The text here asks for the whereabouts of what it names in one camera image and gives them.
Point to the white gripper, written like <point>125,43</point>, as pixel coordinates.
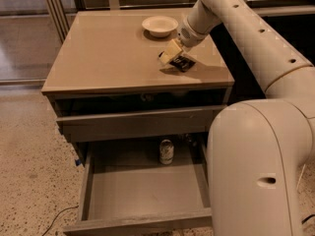
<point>189,36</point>

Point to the black rxbar chocolate wrapper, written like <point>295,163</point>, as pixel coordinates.
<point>178,64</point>

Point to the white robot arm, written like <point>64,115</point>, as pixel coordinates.
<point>255,146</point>

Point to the closed grey top drawer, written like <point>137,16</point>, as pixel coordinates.
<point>102,127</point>

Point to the grey drawer cabinet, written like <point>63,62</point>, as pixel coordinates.
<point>109,64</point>

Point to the white can in drawer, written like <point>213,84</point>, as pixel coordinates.
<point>166,152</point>

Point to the open grey middle drawer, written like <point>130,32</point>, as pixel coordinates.
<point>126,191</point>

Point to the white ceramic bowl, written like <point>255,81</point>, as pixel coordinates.
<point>159,26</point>

